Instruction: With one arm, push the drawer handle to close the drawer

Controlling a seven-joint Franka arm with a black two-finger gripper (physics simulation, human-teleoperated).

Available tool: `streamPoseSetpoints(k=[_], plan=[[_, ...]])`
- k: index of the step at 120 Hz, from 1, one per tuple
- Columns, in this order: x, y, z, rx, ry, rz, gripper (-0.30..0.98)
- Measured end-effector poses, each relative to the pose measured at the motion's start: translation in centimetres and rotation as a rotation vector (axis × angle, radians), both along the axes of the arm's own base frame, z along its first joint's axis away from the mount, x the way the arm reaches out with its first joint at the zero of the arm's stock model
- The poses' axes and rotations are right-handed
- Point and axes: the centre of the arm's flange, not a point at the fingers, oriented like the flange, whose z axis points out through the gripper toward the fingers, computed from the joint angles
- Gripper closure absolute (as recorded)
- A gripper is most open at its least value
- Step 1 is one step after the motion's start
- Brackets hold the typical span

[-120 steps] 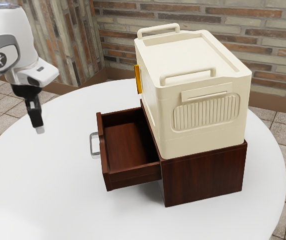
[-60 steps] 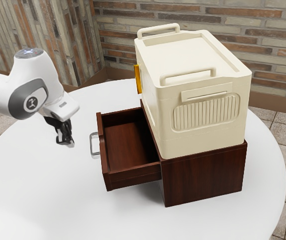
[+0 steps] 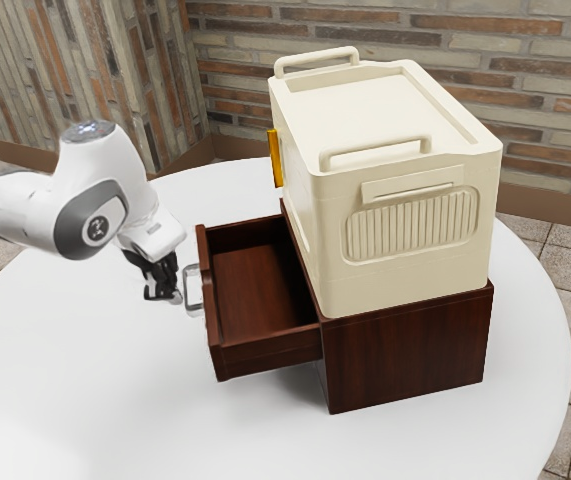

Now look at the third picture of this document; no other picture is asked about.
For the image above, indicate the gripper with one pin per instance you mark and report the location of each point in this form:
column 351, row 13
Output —
column 149, row 264

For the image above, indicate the dark wood cabinet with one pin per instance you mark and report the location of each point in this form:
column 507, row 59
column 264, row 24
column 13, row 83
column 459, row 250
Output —
column 405, row 350

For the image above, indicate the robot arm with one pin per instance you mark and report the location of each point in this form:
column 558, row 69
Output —
column 90, row 195

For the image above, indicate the cream box with lid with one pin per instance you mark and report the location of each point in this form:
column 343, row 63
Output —
column 390, row 190

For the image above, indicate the dark wood drawer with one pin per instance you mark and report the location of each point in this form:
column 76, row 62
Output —
column 245, row 295

